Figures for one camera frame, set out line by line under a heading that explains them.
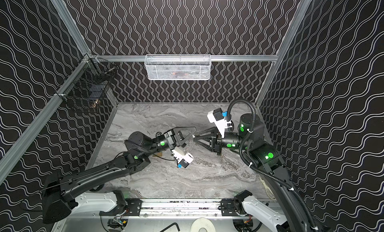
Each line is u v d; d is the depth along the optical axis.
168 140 0.49
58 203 0.38
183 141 0.52
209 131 0.53
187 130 0.52
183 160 0.52
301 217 0.37
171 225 0.70
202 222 0.71
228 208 0.74
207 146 0.51
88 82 0.95
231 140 0.48
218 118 0.46
